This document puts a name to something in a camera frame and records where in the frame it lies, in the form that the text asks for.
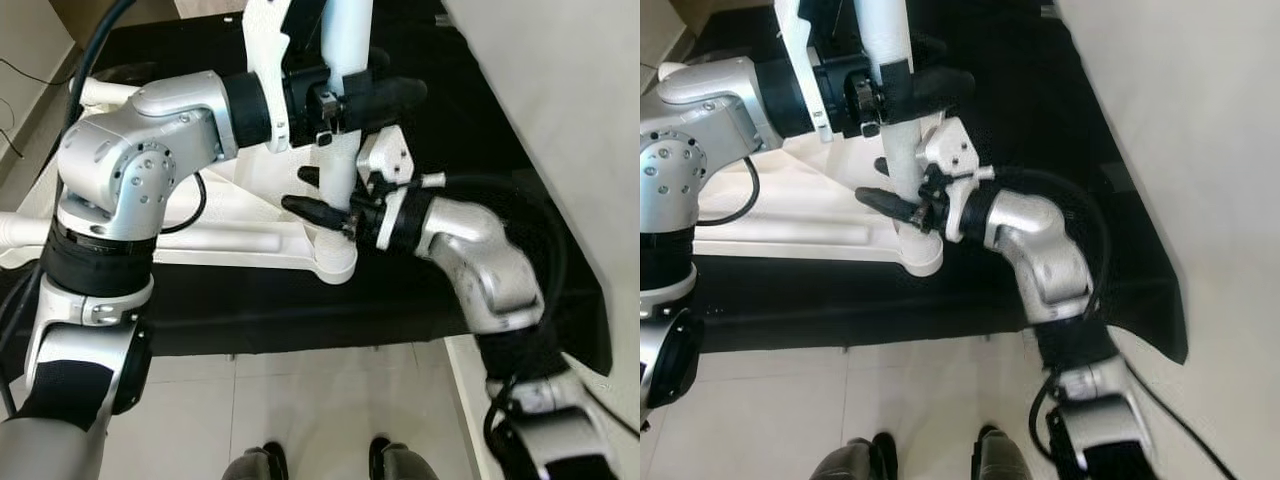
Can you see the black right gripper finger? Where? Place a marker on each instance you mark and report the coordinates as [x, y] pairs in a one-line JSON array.
[[310, 177], [888, 205], [315, 212], [885, 167]]

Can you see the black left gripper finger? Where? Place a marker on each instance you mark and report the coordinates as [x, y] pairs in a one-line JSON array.
[[928, 48], [940, 90], [380, 58], [395, 98]]

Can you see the pale low box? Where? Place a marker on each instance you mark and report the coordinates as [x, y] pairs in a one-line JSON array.
[[210, 7]]

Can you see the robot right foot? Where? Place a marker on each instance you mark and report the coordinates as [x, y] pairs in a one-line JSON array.
[[405, 460], [1005, 455]]

